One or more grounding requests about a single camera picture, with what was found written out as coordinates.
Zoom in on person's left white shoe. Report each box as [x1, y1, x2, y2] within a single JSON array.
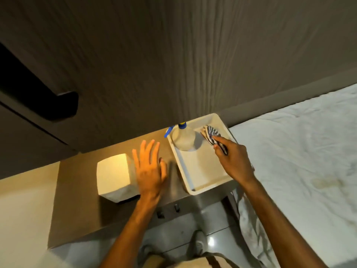
[[139, 244, 152, 260]]

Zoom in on person's left forearm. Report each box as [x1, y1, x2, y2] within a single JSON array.
[[99, 197, 160, 268]]

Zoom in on wide brown wooden cabinet door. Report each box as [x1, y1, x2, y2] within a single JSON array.
[[0, 0, 357, 154]]

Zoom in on person's right white shoe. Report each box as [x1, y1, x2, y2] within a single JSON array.
[[192, 230, 208, 256]]

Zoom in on brown wooden nightstand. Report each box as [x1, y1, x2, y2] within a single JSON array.
[[47, 128, 240, 249]]

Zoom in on person's right forearm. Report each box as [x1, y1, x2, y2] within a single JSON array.
[[241, 177, 328, 268]]

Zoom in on bed with white sheet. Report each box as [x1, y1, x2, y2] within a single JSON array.
[[227, 83, 357, 268]]

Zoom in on black cabinet door handle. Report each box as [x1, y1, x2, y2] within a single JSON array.
[[0, 43, 78, 121]]

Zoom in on spray bottle with yellow nozzle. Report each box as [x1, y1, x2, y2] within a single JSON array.
[[164, 122, 196, 151]]

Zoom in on brown wooden headboard panel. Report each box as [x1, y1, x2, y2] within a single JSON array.
[[220, 68, 357, 127]]

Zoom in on person's white shoe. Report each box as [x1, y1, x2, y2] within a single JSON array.
[[192, 230, 208, 256], [139, 244, 152, 260]]

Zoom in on black white striped cloth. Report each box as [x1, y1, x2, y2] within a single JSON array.
[[200, 125, 229, 156]]

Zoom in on narrow brown wooden cabinet door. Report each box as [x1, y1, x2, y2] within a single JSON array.
[[0, 103, 80, 181]]

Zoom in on person's left hand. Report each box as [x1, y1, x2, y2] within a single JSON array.
[[132, 139, 168, 203]]

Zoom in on white tissue box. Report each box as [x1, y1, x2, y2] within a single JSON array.
[[96, 153, 140, 204]]

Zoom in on person's right hand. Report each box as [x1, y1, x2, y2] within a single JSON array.
[[212, 135, 256, 186]]

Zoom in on person's beige shorts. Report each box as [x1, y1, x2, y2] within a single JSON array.
[[145, 252, 238, 268]]

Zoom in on white plastic tray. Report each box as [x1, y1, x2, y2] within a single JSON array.
[[166, 113, 240, 196]]

